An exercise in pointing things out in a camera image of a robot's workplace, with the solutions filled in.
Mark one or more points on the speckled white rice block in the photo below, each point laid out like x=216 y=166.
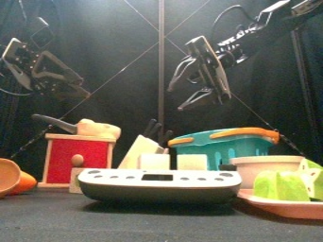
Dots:
x=153 y=161
x=190 y=161

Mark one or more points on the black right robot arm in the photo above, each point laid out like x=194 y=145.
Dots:
x=268 y=28

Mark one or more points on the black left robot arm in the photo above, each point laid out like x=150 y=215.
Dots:
x=8 y=34

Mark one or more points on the grey toy knife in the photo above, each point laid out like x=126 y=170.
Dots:
x=54 y=122

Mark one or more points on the cream round toy food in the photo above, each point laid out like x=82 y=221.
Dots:
x=92 y=127

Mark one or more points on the red wooden drawer box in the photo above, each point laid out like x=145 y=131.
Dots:
x=62 y=154

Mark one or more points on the white wooden knife block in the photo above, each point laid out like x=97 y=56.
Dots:
x=136 y=151

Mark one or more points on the white toy bowl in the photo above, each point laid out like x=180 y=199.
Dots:
x=264 y=167

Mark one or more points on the beige wooden block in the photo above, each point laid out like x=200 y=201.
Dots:
x=76 y=180

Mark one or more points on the white kitchen scale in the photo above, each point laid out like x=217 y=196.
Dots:
x=158 y=186

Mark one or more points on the orange carrot tip piece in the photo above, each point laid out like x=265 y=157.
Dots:
x=25 y=184

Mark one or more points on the light green toy leaf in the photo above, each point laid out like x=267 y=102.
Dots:
x=277 y=187

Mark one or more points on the green white vegetable half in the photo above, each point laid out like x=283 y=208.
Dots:
x=313 y=182

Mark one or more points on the metal frame pole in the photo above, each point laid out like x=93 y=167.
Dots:
x=160 y=78

